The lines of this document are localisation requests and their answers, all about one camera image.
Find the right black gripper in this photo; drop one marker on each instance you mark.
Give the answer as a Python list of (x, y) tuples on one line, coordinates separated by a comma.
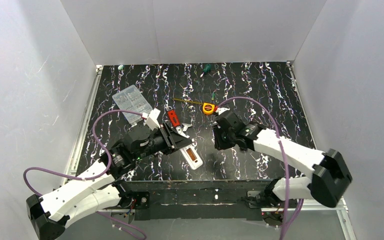
[(220, 129)]

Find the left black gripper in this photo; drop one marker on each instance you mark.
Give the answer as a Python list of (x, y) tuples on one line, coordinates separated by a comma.
[(172, 139)]

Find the white remote control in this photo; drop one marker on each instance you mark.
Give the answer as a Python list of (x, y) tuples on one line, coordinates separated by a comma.
[(191, 156)]

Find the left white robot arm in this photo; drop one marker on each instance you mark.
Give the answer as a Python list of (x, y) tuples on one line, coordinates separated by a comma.
[(96, 189)]

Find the small silver wrench piece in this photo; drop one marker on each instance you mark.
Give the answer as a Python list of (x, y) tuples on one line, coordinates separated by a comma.
[(186, 126)]

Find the yellow tape measure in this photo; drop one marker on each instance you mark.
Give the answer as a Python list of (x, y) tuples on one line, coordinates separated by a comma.
[(208, 108)]

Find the clear plastic screw box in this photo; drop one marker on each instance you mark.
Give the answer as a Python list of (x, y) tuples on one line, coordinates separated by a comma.
[(131, 99)]

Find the red handled adjustable wrench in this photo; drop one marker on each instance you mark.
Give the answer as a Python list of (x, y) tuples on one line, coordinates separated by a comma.
[(173, 118)]

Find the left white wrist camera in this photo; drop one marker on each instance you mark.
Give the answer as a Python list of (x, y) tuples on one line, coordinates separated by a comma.
[(151, 119)]

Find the green handled screwdriver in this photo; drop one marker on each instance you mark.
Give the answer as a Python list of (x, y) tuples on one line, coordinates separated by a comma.
[(206, 70)]

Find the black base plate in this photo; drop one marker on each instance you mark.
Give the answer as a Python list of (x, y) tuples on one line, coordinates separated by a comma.
[(196, 199)]

